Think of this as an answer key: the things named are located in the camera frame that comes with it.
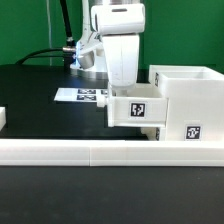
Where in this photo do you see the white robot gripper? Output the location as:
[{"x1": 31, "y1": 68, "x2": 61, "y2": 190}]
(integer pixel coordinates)
[{"x1": 91, "y1": 3, "x2": 145, "y2": 96}]

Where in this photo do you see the white drawer cabinet housing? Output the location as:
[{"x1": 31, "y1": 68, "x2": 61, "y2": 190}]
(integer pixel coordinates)
[{"x1": 149, "y1": 65, "x2": 224, "y2": 141}]

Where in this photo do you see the white drawer box with knob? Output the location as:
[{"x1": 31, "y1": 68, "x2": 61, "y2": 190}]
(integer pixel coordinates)
[{"x1": 141, "y1": 127, "x2": 166, "y2": 141}]

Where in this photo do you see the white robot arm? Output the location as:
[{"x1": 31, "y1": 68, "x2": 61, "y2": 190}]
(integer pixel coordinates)
[{"x1": 70, "y1": 0, "x2": 145, "y2": 95}]

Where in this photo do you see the fiducial marker sheet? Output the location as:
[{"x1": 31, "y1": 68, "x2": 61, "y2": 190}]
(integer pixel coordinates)
[{"x1": 54, "y1": 88, "x2": 107, "y2": 102}]

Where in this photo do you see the white left fence rail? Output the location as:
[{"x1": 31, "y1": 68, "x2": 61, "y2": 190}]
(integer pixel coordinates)
[{"x1": 0, "y1": 107, "x2": 6, "y2": 131}]

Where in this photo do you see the white fence rail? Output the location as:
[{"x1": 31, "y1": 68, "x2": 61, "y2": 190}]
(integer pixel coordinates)
[
  {"x1": 0, "y1": 107, "x2": 6, "y2": 131},
  {"x1": 0, "y1": 139, "x2": 224, "y2": 167}
]

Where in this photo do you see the white front fence rail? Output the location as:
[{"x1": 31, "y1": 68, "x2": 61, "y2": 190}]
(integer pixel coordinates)
[{"x1": 0, "y1": 139, "x2": 224, "y2": 167}]

